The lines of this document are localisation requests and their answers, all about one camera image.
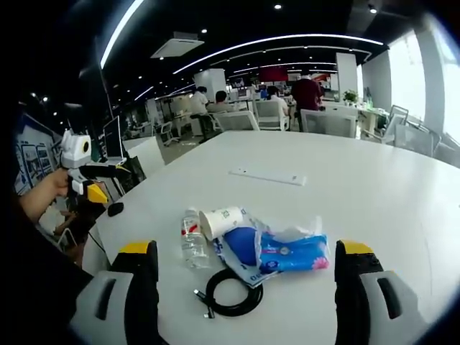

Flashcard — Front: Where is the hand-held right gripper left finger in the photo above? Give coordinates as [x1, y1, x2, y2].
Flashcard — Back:
[70, 239, 160, 345]

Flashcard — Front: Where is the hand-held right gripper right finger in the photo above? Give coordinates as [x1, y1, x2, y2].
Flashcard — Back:
[333, 239, 433, 345]

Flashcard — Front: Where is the blue tissue pack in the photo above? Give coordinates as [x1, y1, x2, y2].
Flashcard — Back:
[256, 214, 331, 276]

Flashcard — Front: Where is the clear plastic water bottle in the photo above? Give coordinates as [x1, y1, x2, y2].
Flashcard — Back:
[179, 206, 211, 270]

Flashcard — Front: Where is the black cable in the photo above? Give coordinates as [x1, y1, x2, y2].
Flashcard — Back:
[193, 267, 265, 320]

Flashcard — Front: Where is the white paper cup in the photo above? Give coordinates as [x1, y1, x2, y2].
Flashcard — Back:
[198, 206, 246, 241]

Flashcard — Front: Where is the blue and white plastic bag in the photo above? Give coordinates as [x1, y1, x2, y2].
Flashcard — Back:
[211, 208, 285, 289]

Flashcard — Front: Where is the person's left hand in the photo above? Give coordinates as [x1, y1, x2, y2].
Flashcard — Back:
[42, 169, 70, 199]

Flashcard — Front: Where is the computer monitor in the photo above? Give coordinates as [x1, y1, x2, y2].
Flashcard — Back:
[102, 116, 127, 161]

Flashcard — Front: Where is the chair with brown seat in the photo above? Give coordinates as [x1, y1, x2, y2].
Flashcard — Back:
[35, 203, 95, 254]

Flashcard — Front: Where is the white swivel office chair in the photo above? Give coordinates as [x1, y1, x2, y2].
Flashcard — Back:
[157, 121, 181, 147]

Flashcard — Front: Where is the long ceiling light strip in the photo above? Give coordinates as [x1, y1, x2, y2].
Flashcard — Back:
[100, 0, 145, 69]
[172, 33, 385, 75]

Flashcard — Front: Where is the white mesh office chair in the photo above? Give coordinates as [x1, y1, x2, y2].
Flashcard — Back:
[214, 109, 261, 133]
[392, 121, 442, 157]
[385, 104, 410, 127]
[300, 108, 359, 139]
[254, 100, 290, 132]

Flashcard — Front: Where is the ceiling air conditioner unit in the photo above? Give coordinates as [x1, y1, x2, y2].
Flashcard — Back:
[149, 31, 206, 60]

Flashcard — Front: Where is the white table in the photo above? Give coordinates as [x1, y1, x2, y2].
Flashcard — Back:
[81, 130, 460, 345]

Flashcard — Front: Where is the potted green plant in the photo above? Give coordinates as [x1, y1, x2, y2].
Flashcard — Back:
[342, 89, 360, 107]

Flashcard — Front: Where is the wall poster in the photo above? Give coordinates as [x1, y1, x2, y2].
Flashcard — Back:
[13, 114, 63, 190]

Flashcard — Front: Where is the red wall screen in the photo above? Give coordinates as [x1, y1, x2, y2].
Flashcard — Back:
[259, 66, 290, 83]

